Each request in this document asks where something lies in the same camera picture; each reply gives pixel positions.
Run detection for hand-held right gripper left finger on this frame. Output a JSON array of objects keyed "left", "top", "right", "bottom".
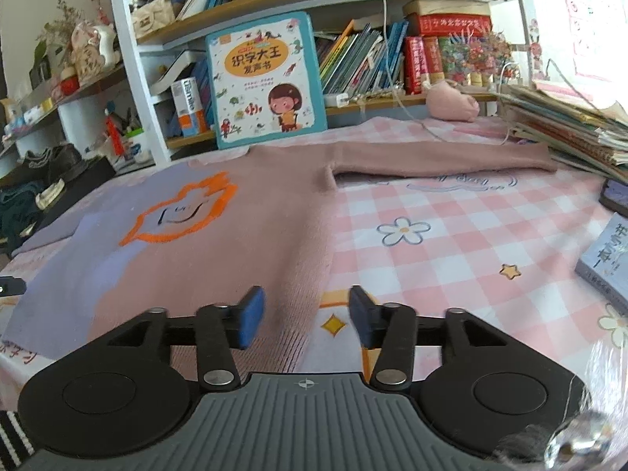
[{"left": 88, "top": 285, "right": 267, "bottom": 387}]

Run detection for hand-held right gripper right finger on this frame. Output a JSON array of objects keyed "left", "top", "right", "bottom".
[{"left": 348, "top": 285, "right": 539, "bottom": 387}]

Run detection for pink and purple sweater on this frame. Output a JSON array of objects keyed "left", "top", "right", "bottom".
[{"left": 2, "top": 140, "right": 560, "bottom": 374}]

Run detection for dark green clothes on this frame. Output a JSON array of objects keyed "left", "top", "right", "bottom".
[{"left": 0, "top": 181, "right": 47, "bottom": 251}]

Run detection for pink checked tablecloth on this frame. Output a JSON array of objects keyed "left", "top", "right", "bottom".
[{"left": 0, "top": 108, "right": 628, "bottom": 452}]

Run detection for black shoes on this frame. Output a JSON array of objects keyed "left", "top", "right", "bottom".
[{"left": 22, "top": 144, "right": 85, "bottom": 184}]

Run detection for black white striped cloth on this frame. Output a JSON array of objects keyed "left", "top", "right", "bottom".
[{"left": 0, "top": 409, "right": 36, "bottom": 470}]

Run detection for red tassel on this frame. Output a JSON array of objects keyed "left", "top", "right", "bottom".
[{"left": 104, "top": 102, "right": 124, "bottom": 159}]

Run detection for white pen holder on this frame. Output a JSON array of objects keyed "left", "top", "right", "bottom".
[{"left": 122, "top": 126, "right": 154, "bottom": 164}]

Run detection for white and orange box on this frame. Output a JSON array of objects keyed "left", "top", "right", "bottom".
[{"left": 171, "top": 77, "right": 209, "bottom": 138}]

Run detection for blue folders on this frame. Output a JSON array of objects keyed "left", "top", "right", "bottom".
[{"left": 190, "top": 56, "right": 217, "bottom": 132}]

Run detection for pink knit cloth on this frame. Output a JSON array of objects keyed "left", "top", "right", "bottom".
[{"left": 425, "top": 80, "right": 480, "bottom": 122}]

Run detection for large cartoon picture book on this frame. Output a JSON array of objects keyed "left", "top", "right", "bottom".
[{"left": 205, "top": 11, "right": 329, "bottom": 151}]

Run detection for white wooden bookshelf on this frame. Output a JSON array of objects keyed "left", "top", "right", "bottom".
[{"left": 105, "top": 0, "right": 535, "bottom": 164}]

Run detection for pink wrapped figurine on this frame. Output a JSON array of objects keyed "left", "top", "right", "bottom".
[{"left": 70, "top": 20, "right": 119, "bottom": 85}]

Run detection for grey-blue book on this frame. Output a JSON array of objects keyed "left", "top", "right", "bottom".
[{"left": 574, "top": 212, "right": 628, "bottom": 306}]

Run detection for red upright dictionary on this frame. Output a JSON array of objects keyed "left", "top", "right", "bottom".
[{"left": 404, "top": 36, "right": 445, "bottom": 95}]

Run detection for dried flower bunch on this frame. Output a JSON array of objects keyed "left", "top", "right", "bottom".
[{"left": 34, "top": 2, "right": 82, "bottom": 77}]

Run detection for row of thin colourful books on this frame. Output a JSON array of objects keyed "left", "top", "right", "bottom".
[{"left": 314, "top": 20, "right": 409, "bottom": 97}]

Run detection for floral patterned box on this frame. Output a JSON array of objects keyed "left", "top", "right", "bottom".
[{"left": 438, "top": 33, "right": 512, "bottom": 87}]

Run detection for dark phone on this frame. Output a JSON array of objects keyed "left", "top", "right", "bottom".
[{"left": 599, "top": 178, "right": 628, "bottom": 217}]

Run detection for stack of worn books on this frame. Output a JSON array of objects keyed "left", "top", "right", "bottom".
[{"left": 498, "top": 82, "right": 628, "bottom": 183}]

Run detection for red thick book lying flat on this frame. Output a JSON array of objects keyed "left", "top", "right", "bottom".
[{"left": 406, "top": 12, "right": 492, "bottom": 38}]

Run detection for side wall shelf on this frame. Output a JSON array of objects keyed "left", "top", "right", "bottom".
[{"left": 0, "top": 63, "right": 129, "bottom": 158}]

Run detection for white cable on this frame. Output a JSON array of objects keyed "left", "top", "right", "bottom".
[{"left": 365, "top": 0, "right": 521, "bottom": 147}]

